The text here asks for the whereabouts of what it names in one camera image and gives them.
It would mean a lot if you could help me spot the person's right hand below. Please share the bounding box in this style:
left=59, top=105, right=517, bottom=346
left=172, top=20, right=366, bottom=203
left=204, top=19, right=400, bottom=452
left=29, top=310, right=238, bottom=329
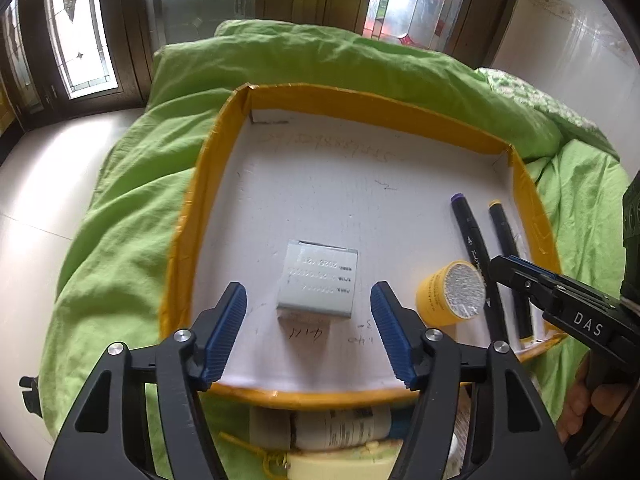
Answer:
left=557, top=360, right=631, bottom=443

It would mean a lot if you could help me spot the small blue box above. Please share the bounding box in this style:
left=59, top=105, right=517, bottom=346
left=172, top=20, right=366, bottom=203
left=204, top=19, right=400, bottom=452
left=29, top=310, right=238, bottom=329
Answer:
left=389, top=407, right=413, bottom=441

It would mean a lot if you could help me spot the green blanket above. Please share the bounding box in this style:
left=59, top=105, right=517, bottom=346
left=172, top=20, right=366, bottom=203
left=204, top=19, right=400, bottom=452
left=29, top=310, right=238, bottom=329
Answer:
left=39, top=19, right=631, bottom=480

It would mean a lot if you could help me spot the black marker yellow cap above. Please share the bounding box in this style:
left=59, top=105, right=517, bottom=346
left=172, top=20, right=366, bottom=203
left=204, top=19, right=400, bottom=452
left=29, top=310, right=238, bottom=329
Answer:
left=487, top=200, right=535, bottom=339

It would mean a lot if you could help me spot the green white patterned cloth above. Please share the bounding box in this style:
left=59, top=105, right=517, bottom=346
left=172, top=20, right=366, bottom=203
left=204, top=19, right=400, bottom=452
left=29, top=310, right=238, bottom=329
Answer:
left=475, top=67, right=608, bottom=136

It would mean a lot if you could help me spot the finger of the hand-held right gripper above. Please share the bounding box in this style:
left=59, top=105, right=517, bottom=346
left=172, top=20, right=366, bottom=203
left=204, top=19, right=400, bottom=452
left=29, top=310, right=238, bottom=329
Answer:
left=489, top=255, right=566, bottom=316
left=510, top=256, right=623, bottom=311

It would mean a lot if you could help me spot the yellow-taped cardboard tray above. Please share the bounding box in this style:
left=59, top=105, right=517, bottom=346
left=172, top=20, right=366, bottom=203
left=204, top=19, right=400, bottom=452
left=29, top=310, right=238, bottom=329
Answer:
left=159, top=82, right=568, bottom=406

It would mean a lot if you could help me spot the yellow cup with foil lid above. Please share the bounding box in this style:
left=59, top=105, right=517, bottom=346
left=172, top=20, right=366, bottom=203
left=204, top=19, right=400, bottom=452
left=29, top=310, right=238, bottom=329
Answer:
left=415, top=260, right=487, bottom=328

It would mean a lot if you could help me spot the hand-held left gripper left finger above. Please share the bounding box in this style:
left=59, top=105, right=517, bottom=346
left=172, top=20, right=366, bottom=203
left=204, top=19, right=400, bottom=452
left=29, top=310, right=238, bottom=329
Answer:
left=44, top=281, right=248, bottom=480

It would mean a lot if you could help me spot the white labelled bottle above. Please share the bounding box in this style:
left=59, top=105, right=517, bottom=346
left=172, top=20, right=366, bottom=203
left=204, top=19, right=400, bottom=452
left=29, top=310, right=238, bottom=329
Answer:
left=250, top=402, right=393, bottom=451

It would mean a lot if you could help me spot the small grey box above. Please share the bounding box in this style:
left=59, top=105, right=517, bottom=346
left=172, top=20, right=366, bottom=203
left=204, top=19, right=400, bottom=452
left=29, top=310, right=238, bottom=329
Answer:
left=276, top=240, right=360, bottom=320

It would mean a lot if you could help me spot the small black object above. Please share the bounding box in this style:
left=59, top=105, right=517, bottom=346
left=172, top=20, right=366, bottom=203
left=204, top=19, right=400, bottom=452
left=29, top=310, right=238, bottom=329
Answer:
left=19, top=375, right=42, bottom=417

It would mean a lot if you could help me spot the black marker purple cap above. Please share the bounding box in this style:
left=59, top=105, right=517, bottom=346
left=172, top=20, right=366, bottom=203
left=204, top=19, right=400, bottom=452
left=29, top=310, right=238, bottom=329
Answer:
left=450, top=192, right=508, bottom=346

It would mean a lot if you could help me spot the yellow plastic strap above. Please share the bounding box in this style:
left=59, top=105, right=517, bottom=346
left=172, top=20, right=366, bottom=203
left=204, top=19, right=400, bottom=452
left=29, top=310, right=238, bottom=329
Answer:
left=220, top=432, right=292, bottom=480

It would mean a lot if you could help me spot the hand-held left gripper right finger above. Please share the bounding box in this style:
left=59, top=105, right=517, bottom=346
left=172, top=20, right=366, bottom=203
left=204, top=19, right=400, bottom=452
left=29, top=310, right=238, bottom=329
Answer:
left=370, top=281, right=576, bottom=480

